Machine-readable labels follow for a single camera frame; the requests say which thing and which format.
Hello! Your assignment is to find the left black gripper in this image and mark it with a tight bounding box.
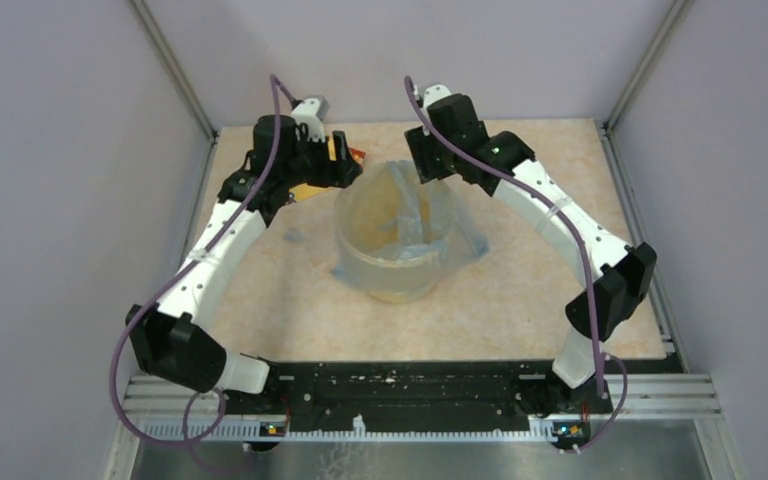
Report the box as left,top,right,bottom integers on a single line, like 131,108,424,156
281,127,363,188

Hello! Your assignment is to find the yellow plastic trash bin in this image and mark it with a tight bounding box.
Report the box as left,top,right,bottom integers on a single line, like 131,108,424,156
334,165,458,305

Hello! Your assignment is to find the blue plastic trash bag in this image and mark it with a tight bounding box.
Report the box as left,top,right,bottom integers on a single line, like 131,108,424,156
330,160,491,296

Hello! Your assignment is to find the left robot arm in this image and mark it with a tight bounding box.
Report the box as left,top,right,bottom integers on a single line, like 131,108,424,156
126,115,361,414

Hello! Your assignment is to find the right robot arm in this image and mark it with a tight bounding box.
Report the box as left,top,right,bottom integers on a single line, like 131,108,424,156
405,83,657,412

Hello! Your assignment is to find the yellow printed cloth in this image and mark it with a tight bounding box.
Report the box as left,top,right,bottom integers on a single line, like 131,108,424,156
290,138,367,202

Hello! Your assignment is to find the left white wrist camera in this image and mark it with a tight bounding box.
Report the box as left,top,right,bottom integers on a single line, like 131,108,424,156
291,96,329,143

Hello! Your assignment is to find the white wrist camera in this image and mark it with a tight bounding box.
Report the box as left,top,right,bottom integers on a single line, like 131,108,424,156
291,96,329,143
414,83,452,110

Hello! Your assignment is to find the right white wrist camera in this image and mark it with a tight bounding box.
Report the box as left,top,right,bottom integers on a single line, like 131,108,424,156
414,83,452,110

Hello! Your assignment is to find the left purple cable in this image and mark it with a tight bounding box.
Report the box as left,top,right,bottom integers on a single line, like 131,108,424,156
108,74,299,475

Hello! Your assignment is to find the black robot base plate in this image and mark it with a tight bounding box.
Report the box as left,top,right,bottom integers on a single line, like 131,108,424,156
218,360,683,452

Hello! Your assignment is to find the white toothed cable strip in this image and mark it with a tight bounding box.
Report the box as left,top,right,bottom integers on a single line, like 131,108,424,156
143,416,557,443

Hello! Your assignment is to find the aluminium frame rail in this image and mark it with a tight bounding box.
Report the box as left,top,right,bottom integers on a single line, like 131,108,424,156
120,361,742,479

